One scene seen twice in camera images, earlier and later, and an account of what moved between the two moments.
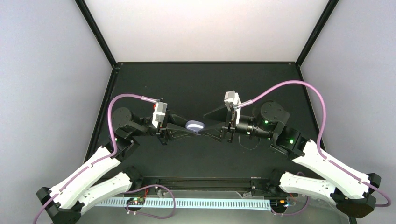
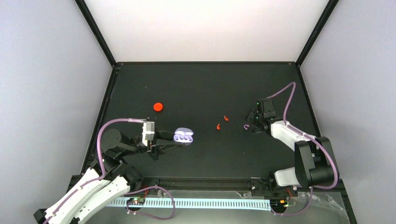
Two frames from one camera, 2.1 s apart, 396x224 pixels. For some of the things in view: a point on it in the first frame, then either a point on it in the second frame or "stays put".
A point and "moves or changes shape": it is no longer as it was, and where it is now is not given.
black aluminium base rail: x=255 y=183 stays put
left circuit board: x=136 y=201 stays put
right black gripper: x=226 y=115 -> x=250 y=118
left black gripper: x=169 y=128 -> x=158 y=144
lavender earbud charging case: x=195 y=125 moves or changes shape
